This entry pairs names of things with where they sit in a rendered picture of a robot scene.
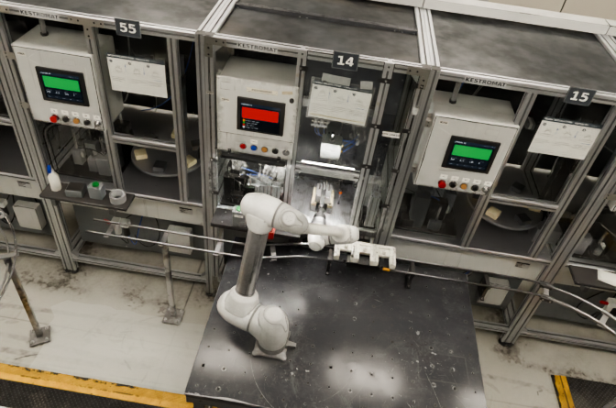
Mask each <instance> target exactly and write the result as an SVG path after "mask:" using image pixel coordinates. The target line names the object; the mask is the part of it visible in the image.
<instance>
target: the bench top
mask: <svg viewBox="0 0 616 408"><path fill-rule="evenodd" d="M275 249H276V256H313V257H319V258H325V259H328V254H329V251H324V250H319V251H313V250H311V249H310V248H302V247H296V246H291V245H287V246H275ZM241 261H242V258H237V257H231V256H229V257H228V260H227V263H226V265H225V270H224V273H223V276H222V279H221V281H220V284H219V287H218V290H217V293H216V296H215V298H214V303H213V306H212V309H211V313H210V315H209V319H208V321H207V324H206V327H205V330H204V332H203V337H202V340H201V343H200V346H199V349H198V351H197V354H196V357H195V360H194V363H193V365H192V371H191V374H190V377H189V379H188V382H187V385H186V388H185V391H184V395H185V396H186V397H190V398H195V399H201V400H207V401H211V402H221V403H227V404H232V405H237V406H243V407H248V408H487V403H486V397H485V392H484V385H483V379H482V373H481V367H480V363H479V351H478V344H477V339H476V332H475V326H474V321H473V314H472V309H471V302H470V297H469V290H468V285H467V284H466V283H461V282H455V281H445V280H439V279H434V278H428V277H423V276H417V275H415V276H414V278H412V283H411V289H407V288H406V274H405V273H399V272H394V271H386V270H379V272H376V271H371V270H361V269H355V268H349V267H346V264H344V263H338V262H333V261H332V264H331V266H330V272H329V275H325V270H326V262H327V260H321V259H308V258H282V259H277V260H271V259H263V260H262V263H261V267H260V271H259V275H258V282H257V286H256V291H257V292H258V299H259V303H260V304H262V305H277V306H279V307H280V308H281V309H282V310H283V311H284V312H285V313H286V315H287V317H288V321H289V331H291V335H290V337H289V341H291V342H294V343H296V348H288V349H287V351H286V361H284V362H282V361H280V360H277V359H272V358H263V357H253V356H252V351H253V349H254V347H255V344H256V338H254V337H253V336H252V335H251V334H250V333H249V332H247V331H244V330H242V329H240V328H237V327H236V326H234V325H231V324H230V323H228V322H227V321H226V320H225V319H224V318H223V317H222V316H221V315H220V314H219V313H218V311H217V302H218V300H219V298H220V296H221V295H222V294H223V293H224V292H226V291H229V290H231V288H232V287H234V286H236V285H237V278H238V274H239V270H240V266H241ZM414 270H415V273H420V274H425V275H431V276H437V277H443V278H448V279H454V280H460V281H468V280H467V274H465V273H459V272H453V271H448V270H437V269H431V268H426V267H420V266H414ZM467 336H469V339H467ZM392 340H393V343H391V341H392ZM430 347H432V348H433V349H430ZM202 364H204V367H202ZM217 387H219V388H220V390H219V391H218V390H217V389H216V388H217ZM454 387H456V390H454V389H453V388H454Z"/></svg>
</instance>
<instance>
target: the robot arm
mask: <svg viewBox="0 0 616 408"><path fill-rule="evenodd" d="M325 193H326V190H322V191H321V197H320V198H321V200H320V203H319V206H318V209H317V213H316V214H314V216H313V219H312V223H309V222H308V220H307V218H306V216H305V215H304V214H303V213H301V212H300V211H298V210H296V209H295V208H293V207H292V206H290V205H289V204H286V203H284V202H283V201H281V200H279V199H277V198H275V197H273V196H270V195H267V194H264V193H247V194H246V195H245V196H244V197H243V199H242V201H241V203H240V211H241V213H242V214H243V215H244V216H245V217H246V221H247V227H248V232H247V239H246V243H245V247H244V253H243V257H242V261H241V266H240V270H239V274H238V278H237V283H236V286H234V287H232V288H231V290H229V291H226V292H224V293H223V294H222V295H221V296H220V298H219V300H218V302H217V311H218V313H219V314H220V315H221V316H222V317H223V318H224V319H225V320H226V321H227V322H228V323H230V324H231V325H234V326H236V327H237V328H240V329H242V330H244V331H247V332H249V333H250V334H251V335H252V336H253V337H254V338H256V344H255V347H254V349H253V351H252V356H253V357H263V358H272V359H277V360H280V361H282V362H284V361H286V351H287V349H288V348H296V343H294V342H291V341H289V337H290V335H291V331H289V321H288V317H287V315H286V313H285V312H284V311H283V310H282V309H281V308H280V307H279V306H277V305H262V304H260V303H259V294H258V292H257V291H256V286H257V282H258V278H259V271H260V267H261V263H262V260H263V255H264V251H265V247H266V244H267V239H268V235H269V232H270V231H271V230H272V228H275V229H278V230H281V231H284V232H289V233H291V234H294V235H300V234H308V244H309V248H310V249H311V250H313V251H319V250H321V249H322V248H323V247H324V246H325V245H329V244H336V245H346V244H352V243H355V242H357V241H358V239H359V232H358V229H357V228H356V227H355V226H351V225H335V226H327V225H326V220H325V219H326V216H325V214H324V203H325V198H326V196H325Z"/></svg>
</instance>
